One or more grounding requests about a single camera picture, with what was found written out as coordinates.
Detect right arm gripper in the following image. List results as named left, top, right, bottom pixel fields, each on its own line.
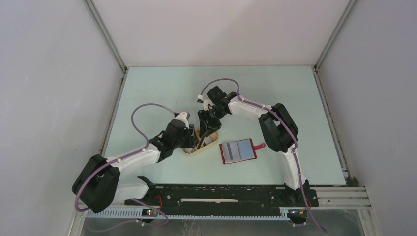
left=197, top=107, right=227, bottom=138

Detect silver card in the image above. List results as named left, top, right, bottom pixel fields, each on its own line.
left=222, top=142, right=240, bottom=163

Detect red leather card holder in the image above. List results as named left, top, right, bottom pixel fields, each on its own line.
left=219, top=139, right=266, bottom=165

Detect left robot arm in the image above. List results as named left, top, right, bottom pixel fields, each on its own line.
left=72, top=118, right=198, bottom=213

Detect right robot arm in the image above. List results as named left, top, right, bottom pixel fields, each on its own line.
left=197, top=86, right=309, bottom=206

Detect beige oval plastic tray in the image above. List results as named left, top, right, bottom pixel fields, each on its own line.
left=180, top=131, right=219, bottom=156

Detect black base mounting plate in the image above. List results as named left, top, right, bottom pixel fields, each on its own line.
left=140, top=184, right=319, bottom=217

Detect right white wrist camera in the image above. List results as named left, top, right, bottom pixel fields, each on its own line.
left=197, top=94, right=213, bottom=111

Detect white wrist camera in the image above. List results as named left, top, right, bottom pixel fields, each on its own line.
left=174, top=112, right=190, bottom=128
left=197, top=94, right=213, bottom=111

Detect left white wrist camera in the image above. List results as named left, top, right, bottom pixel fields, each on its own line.
left=174, top=112, right=190, bottom=128

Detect aluminium frame rail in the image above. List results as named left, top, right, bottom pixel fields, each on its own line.
left=67, top=184, right=381, bottom=236

